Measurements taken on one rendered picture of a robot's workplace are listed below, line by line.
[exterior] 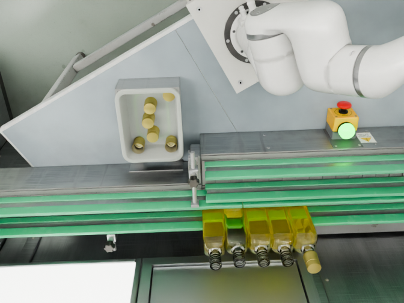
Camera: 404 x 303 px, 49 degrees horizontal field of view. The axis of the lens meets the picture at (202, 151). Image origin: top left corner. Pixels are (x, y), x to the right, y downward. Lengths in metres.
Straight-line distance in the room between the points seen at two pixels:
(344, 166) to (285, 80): 0.44
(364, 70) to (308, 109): 0.62
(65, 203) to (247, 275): 0.54
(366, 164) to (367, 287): 0.34
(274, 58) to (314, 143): 0.49
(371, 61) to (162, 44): 0.65
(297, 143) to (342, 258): 0.37
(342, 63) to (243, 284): 0.69
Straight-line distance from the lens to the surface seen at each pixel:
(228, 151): 1.22
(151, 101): 1.22
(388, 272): 1.38
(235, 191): 1.22
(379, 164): 1.27
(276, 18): 0.79
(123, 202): 1.25
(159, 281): 1.24
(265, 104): 1.30
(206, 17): 1.11
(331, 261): 1.37
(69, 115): 1.34
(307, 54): 0.76
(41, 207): 1.30
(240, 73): 1.16
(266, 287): 1.23
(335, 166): 1.23
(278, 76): 0.85
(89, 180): 1.33
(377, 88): 0.73
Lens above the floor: 1.91
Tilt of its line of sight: 59 degrees down
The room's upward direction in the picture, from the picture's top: 178 degrees clockwise
